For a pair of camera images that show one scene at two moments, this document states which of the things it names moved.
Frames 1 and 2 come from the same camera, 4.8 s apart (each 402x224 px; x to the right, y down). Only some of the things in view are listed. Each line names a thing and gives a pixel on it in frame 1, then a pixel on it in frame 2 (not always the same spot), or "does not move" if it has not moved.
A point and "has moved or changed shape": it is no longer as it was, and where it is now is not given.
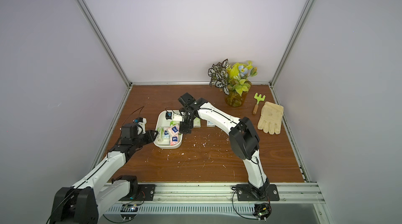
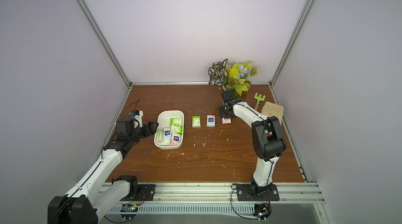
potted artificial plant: (235, 77) does not move
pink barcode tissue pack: (174, 140) does not move
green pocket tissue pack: (197, 122) does not move
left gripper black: (151, 136) -> (152, 131)
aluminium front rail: (296, 193) does not move
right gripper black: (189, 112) -> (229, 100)
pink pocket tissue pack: (174, 130) has moved or changed shape
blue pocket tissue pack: (210, 124) does not move
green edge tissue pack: (160, 136) does not move
